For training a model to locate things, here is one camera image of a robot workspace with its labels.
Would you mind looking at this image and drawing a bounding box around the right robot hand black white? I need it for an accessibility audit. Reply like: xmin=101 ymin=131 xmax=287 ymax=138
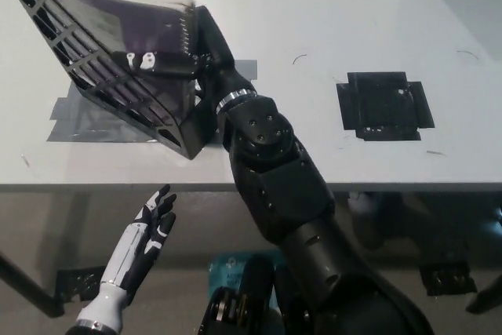
xmin=113 ymin=5 xmax=256 ymax=107

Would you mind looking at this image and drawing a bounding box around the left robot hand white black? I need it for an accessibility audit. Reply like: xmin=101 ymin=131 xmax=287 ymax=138
xmin=100 ymin=184 xmax=177 ymax=297

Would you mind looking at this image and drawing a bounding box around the purple spiral notebook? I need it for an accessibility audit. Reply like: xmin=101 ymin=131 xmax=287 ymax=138
xmin=19 ymin=0 xmax=197 ymax=124

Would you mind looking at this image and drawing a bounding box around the black lattice file holder shelf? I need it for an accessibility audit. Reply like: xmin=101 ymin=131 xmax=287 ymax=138
xmin=0 ymin=0 xmax=219 ymax=162

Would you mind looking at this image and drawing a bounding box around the teal label plate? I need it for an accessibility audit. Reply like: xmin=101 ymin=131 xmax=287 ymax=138
xmin=207 ymin=250 xmax=284 ymax=297

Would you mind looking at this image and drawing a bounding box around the black table leg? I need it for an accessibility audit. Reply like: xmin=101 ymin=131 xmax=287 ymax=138
xmin=0 ymin=250 xmax=66 ymax=319

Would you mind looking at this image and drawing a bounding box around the grey tape patch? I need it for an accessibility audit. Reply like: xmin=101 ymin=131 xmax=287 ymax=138
xmin=46 ymin=59 xmax=260 ymax=144

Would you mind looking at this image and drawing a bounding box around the black tape patch square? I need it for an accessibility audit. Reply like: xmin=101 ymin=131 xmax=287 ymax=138
xmin=336 ymin=71 xmax=435 ymax=143

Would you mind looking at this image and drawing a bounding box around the dark grey rounded object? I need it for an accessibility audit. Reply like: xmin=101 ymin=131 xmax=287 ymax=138
xmin=482 ymin=207 xmax=502 ymax=250

